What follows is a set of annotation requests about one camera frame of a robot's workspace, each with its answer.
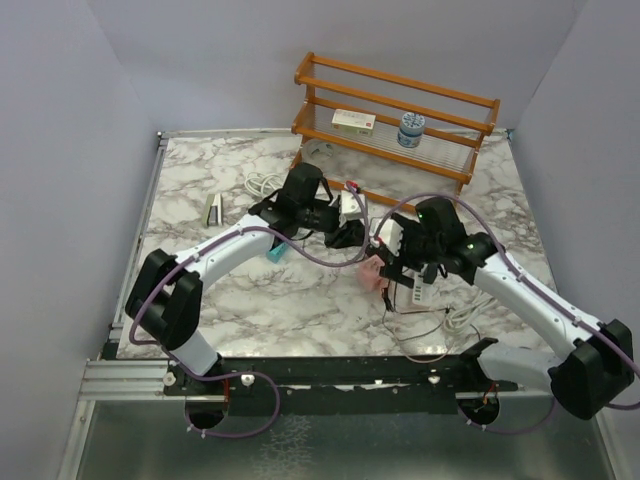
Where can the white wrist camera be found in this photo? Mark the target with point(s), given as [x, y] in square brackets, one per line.
[353, 206]
[388, 235]

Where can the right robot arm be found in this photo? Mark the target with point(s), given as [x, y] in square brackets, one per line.
[590, 362]

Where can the clear tape roll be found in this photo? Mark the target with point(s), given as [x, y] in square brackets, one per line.
[315, 149]

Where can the white power strip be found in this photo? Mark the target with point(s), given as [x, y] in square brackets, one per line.
[421, 292]

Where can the pink cube socket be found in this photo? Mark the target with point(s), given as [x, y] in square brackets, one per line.
[369, 276]

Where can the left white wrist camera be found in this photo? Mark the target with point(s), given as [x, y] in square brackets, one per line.
[353, 206]

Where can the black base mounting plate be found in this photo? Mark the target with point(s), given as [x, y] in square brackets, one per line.
[254, 386]

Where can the teal power strip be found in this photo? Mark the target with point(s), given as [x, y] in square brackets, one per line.
[275, 254]

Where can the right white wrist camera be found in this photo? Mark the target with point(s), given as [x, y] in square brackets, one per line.
[388, 235]

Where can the white cardboard box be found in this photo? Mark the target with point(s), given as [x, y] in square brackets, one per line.
[353, 122]

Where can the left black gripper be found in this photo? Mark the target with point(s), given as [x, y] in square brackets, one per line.
[346, 236]

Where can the aluminium rail frame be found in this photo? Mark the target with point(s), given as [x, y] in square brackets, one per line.
[123, 380]

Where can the grey white stapler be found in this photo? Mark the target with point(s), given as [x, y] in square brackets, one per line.
[213, 211]

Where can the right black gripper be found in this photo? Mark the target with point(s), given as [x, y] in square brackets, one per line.
[393, 269]

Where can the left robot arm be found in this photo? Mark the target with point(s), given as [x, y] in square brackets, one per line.
[165, 300]

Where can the blue lidded jar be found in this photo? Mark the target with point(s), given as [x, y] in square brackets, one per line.
[410, 129]

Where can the orange wooden shelf rack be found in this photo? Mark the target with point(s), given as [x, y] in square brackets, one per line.
[456, 122]

